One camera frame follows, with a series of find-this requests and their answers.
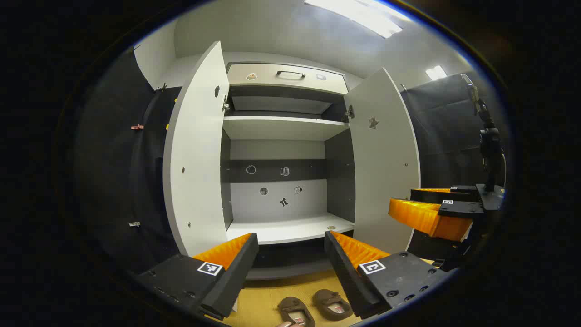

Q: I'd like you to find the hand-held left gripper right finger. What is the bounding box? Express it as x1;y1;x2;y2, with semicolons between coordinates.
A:
324;230;448;320

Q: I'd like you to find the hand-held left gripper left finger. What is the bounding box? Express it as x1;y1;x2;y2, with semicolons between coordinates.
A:
135;233;260;321

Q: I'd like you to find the brown fuzzy shoe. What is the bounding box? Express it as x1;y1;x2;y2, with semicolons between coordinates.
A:
312;289;354;321
278;297;316;327

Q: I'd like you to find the white cabinet door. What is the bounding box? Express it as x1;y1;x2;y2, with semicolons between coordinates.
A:
344;68;422;255
162;41;231;257

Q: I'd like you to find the white shoe cabinet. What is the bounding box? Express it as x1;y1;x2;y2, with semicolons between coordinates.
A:
162;41;422;281

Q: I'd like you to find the white cabinet shelf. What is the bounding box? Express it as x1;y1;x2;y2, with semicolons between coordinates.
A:
226;213;355;245
222;116;350;140

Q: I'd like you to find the white cabinet drawer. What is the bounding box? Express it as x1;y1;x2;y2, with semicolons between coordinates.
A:
227;63;349;95

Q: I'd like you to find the large ceiling light panel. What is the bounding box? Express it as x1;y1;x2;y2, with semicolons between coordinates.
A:
304;0;404;39

